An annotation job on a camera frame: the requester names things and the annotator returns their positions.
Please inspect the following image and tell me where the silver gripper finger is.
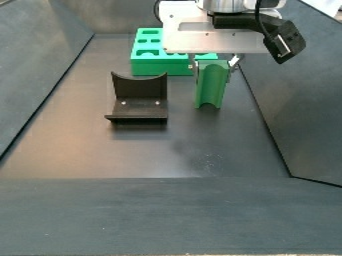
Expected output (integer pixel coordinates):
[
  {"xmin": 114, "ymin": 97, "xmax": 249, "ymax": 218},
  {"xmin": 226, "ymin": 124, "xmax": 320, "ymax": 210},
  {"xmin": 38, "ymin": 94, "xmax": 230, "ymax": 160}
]
[
  {"xmin": 229, "ymin": 54, "xmax": 245, "ymax": 74},
  {"xmin": 189, "ymin": 53, "xmax": 198, "ymax": 83}
]

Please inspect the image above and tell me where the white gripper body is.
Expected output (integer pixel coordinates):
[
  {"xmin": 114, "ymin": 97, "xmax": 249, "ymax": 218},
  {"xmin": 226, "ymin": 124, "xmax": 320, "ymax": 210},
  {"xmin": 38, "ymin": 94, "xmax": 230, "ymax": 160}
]
[{"xmin": 158, "ymin": 0, "xmax": 267, "ymax": 53}]

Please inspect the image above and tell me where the green arch block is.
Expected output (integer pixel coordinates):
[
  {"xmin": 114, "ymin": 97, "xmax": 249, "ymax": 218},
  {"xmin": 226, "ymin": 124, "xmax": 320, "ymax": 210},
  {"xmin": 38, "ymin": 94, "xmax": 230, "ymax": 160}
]
[{"xmin": 195, "ymin": 60, "xmax": 230, "ymax": 108}]

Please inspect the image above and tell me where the green shape sorter board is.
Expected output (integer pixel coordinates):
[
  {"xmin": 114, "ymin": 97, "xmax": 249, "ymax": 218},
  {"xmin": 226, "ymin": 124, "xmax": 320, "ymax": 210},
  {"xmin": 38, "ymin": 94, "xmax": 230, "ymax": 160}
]
[{"xmin": 130, "ymin": 27, "xmax": 219, "ymax": 77}]

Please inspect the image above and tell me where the black curved fixture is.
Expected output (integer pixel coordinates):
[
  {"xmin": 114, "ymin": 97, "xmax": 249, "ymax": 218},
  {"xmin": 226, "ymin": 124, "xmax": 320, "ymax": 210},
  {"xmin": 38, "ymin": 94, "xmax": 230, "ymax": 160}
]
[{"xmin": 104, "ymin": 72, "xmax": 169, "ymax": 122}]

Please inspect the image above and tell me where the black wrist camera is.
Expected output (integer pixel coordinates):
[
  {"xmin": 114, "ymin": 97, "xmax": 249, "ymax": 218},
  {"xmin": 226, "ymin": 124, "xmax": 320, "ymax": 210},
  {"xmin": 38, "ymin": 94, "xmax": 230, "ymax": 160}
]
[{"xmin": 213, "ymin": 13, "xmax": 306, "ymax": 64}]

